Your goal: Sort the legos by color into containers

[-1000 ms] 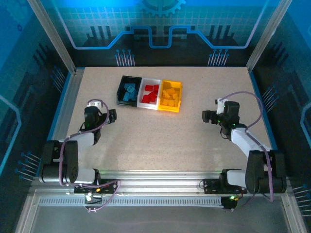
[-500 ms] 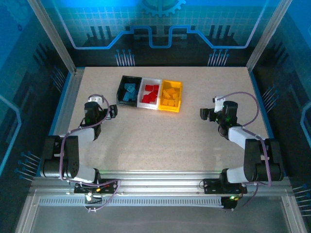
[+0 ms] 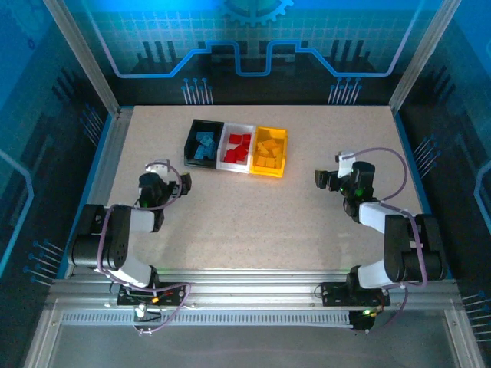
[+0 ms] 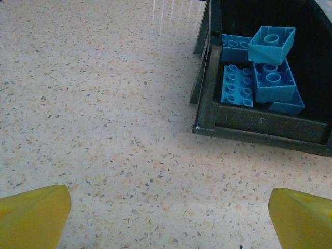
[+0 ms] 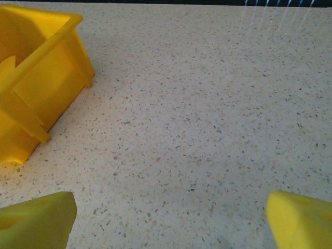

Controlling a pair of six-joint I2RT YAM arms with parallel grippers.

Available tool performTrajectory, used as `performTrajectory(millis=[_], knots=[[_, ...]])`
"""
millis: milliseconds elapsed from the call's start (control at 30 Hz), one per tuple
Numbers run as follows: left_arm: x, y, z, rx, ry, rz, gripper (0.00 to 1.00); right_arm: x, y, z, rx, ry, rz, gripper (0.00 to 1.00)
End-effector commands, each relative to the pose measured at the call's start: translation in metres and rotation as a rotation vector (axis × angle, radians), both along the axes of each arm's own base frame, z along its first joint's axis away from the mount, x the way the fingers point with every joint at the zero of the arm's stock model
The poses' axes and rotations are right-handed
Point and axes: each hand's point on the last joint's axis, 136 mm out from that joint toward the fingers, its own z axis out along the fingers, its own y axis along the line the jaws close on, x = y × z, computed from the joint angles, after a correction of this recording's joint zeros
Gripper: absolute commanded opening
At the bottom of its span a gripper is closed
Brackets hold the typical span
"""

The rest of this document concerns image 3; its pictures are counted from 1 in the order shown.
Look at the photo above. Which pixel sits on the white plastic bin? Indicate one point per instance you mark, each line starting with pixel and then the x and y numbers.
pixel 232 168

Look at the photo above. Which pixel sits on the red lego brick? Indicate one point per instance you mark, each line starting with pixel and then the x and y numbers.
pixel 235 138
pixel 230 156
pixel 246 139
pixel 242 152

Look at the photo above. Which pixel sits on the aluminium frame post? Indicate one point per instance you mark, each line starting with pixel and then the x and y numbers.
pixel 84 53
pixel 422 53

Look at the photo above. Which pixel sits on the yellow plastic bin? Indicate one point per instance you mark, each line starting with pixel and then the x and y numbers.
pixel 266 172

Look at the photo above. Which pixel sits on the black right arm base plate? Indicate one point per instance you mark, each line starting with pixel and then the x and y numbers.
pixel 333 295

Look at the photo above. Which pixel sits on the black plastic bin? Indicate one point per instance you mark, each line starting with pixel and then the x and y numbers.
pixel 188 151

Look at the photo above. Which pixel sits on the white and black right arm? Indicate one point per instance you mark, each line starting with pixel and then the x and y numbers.
pixel 374 216

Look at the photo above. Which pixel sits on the black controller box with LEDs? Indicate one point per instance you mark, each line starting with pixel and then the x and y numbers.
pixel 360 324

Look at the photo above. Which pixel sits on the blue table edge strip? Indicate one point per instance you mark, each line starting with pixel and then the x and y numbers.
pixel 89 184
pixel 419 184

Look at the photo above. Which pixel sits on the white plug connector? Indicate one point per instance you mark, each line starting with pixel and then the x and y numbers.
pixel 140 311

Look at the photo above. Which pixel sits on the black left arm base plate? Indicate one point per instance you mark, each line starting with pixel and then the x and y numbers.
pixel 172 294

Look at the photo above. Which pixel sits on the aluminium side rail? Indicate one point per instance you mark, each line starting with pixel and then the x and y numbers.
pixel 109 161

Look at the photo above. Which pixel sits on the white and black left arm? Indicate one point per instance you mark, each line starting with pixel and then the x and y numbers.
pixel 115 237

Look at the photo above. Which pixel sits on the aluminium frame rail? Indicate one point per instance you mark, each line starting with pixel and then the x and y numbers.
pixel 249 283

